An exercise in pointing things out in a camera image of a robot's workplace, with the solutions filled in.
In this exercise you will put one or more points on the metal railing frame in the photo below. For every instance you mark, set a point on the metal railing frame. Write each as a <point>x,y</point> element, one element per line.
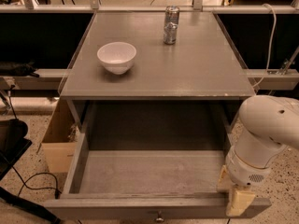
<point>149,6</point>

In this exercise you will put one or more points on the grey drawer cabinet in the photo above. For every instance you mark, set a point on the grey drawer cabinet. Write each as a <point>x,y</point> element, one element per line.
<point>200,65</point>

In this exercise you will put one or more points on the grey top drawer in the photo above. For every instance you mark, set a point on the grey top drawer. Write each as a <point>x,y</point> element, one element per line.
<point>147,160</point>

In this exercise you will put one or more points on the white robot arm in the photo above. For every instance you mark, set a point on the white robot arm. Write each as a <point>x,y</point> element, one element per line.
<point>270,124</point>

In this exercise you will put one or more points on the white bowl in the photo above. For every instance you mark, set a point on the white bowl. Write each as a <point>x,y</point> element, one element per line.
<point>117,57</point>

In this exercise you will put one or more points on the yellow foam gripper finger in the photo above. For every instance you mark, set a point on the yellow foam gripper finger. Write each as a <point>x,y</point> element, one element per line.
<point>224,181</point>
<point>240,198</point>

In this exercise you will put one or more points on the silver drink can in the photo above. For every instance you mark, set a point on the silver drink can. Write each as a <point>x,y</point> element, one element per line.
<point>171,18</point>

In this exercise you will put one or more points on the cardboard box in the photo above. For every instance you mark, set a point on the cardboard box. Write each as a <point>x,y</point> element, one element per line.
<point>58,142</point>

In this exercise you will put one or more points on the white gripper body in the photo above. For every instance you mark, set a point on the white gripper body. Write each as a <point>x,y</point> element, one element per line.
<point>246,171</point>

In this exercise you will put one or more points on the black cloth on ledge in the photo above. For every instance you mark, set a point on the black cloth on ledge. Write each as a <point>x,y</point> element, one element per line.
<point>15,69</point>

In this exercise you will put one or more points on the black stand base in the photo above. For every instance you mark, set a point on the black stand base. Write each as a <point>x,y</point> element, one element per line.
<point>13,144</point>

